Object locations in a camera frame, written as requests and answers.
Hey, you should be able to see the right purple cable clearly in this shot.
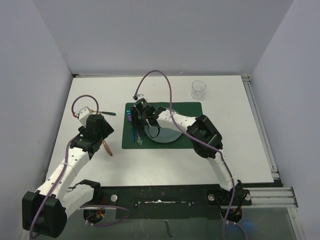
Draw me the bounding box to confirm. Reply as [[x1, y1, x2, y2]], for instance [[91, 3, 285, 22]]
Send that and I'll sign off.
[[133, 70, 249, 240]]

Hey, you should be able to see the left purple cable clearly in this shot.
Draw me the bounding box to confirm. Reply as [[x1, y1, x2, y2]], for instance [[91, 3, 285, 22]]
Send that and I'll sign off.
[[28, 94, 132, 238]]

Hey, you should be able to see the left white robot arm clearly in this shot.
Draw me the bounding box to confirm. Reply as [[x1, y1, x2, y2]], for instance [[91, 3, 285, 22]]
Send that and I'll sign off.
[[22, 113, 114, 239]]

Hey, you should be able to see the dark green placemat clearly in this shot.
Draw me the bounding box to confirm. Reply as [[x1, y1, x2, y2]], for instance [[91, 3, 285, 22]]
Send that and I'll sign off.
[[121, 102, 203, 150]]

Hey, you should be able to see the blue plastic spoon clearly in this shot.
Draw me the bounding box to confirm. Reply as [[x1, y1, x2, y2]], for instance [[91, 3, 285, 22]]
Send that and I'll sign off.
[[126, 109, 136, 142]]

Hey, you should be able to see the teal round plate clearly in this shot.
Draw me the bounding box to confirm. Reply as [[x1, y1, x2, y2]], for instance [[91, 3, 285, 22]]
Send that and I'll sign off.
[[144, 107, 182, 144]]

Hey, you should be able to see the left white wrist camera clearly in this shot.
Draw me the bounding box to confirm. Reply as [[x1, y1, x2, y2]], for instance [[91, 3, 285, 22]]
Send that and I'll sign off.
[[78, 106, 92, 126]]

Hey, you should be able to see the clear plastic cup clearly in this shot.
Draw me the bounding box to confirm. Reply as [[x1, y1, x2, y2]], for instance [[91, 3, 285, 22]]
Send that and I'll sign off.
[[191, 80, 207, 100]]

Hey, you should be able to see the gold fork green handle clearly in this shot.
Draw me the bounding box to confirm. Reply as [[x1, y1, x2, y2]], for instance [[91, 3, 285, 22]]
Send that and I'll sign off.
[[90, 109, 117, 116]]

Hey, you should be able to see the purple cable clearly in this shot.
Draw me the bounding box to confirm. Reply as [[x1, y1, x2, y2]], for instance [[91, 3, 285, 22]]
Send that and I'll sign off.
[[133, 70, 249, 240], [28, 94, 132, 238]]

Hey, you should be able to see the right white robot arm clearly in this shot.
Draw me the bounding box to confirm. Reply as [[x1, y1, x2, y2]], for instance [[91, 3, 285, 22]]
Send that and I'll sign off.
[[130, 98, 241, 205]]

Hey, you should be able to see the copper knife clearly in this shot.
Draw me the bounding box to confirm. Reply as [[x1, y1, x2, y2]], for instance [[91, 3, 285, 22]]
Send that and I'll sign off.
[[102, 140, 113, 156]]

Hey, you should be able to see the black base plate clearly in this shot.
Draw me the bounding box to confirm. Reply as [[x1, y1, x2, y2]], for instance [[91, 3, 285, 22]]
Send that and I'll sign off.
[[83, 184, 252, 224]]

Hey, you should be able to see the gold iridescent spoon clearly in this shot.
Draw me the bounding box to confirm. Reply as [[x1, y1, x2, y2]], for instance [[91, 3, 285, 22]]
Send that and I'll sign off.
[[133, 128, 143, 145]]

